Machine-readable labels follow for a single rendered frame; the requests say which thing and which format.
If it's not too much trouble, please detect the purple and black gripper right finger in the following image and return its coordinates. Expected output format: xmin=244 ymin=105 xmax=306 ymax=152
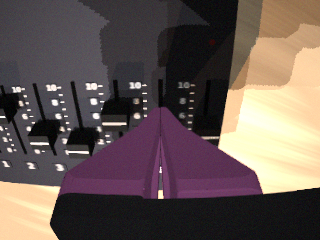
xmin=160 ymin=107 xmax=263 ymax=199

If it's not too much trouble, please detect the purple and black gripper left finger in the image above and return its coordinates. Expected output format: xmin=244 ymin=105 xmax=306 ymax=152
xmin=57 ymin=107 xmax=160 ymax=199

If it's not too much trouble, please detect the black lighting desk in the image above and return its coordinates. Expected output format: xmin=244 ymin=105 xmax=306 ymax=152
xmin=0 ymin=0 xmax=238 ymax=187

